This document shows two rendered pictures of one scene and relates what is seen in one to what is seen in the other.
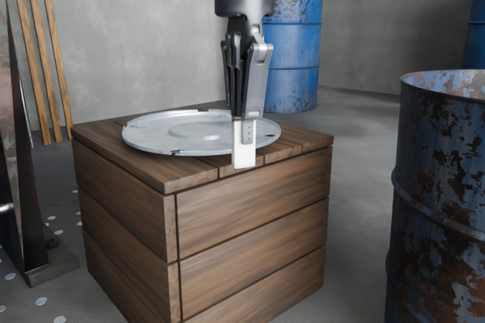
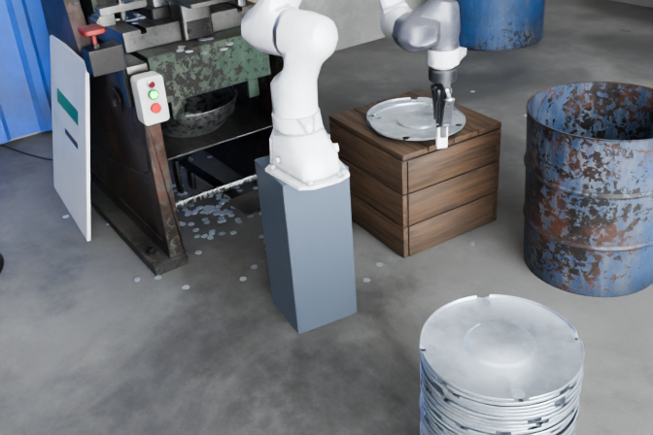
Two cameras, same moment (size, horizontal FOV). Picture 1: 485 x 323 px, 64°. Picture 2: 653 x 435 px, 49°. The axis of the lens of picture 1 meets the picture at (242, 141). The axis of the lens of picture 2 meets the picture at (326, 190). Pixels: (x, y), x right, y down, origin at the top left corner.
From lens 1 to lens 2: 1.52 m
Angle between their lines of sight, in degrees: 15
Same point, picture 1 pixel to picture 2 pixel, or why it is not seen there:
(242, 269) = (440, 202)
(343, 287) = (510, 220)
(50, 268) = not seen: hidden behind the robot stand
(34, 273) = not seen: hidden behind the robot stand
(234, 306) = (435, 222)
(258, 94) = (448, 117)
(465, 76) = (585, 86)
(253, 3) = (446, 80)
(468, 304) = (544, 212)
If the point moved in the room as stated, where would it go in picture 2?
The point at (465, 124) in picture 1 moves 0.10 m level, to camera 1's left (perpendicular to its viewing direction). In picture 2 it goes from (539, 133) to (499, 133)
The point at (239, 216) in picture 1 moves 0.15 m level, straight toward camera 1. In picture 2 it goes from (439, 172) to (439, 196)
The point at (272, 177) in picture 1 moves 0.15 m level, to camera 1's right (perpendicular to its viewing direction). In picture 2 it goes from (459, 150) to (510, 150)
